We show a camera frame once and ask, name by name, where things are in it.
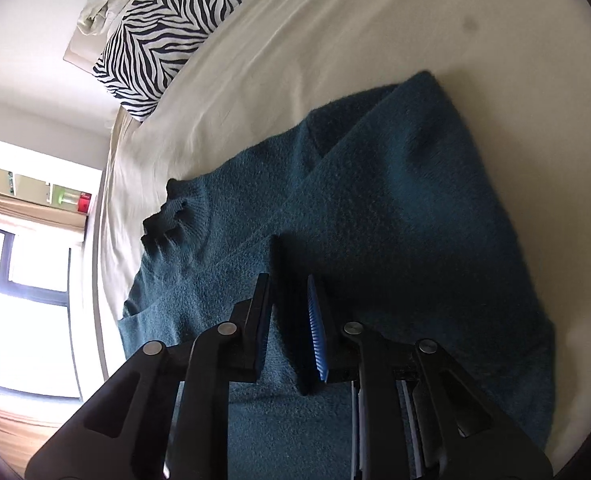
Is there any white open shelf unit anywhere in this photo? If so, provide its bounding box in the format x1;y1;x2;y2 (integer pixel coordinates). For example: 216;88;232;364
0;159;102;211

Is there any zebra print pillow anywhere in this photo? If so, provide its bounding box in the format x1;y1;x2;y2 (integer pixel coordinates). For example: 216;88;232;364
93;0;296;121

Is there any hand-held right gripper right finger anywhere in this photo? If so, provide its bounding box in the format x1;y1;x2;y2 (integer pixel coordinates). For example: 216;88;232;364
307;274;552;480

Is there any bed with beige sheet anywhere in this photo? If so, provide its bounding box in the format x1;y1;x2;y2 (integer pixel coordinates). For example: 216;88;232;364
90;0;591;471

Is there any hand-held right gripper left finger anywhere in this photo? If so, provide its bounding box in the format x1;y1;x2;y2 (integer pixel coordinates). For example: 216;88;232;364
24;273;275;480

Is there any beige upholstered headboard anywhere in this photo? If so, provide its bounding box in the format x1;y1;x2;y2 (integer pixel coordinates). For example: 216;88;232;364
63;25;112;77

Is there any beige curtain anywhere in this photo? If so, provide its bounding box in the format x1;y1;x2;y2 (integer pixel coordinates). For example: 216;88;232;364
0;185;92;242

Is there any dark teal knit sweater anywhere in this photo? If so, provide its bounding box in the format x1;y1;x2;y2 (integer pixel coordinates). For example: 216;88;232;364
117;70;556;480

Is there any black framed window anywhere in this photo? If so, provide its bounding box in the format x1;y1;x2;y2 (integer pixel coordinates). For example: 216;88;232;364
0;220;85;402

